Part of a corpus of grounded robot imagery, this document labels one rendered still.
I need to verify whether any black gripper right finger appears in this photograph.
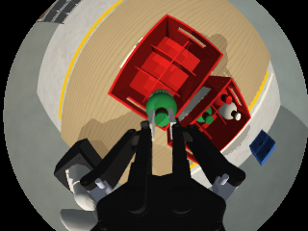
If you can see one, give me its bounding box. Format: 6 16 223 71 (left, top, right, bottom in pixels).
167 108 245 215

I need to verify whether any dark red crate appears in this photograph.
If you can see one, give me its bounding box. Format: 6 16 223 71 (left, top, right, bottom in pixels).
108 14 223 119
177 75 251 151

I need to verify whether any red bottle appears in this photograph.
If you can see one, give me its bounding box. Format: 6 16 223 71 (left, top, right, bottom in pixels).
213 90 232 106

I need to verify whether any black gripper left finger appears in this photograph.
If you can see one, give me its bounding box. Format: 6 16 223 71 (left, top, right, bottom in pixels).
80 109 156 214

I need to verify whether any white bottle with grey label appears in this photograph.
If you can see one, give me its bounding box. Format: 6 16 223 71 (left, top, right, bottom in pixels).
218 102 241 120

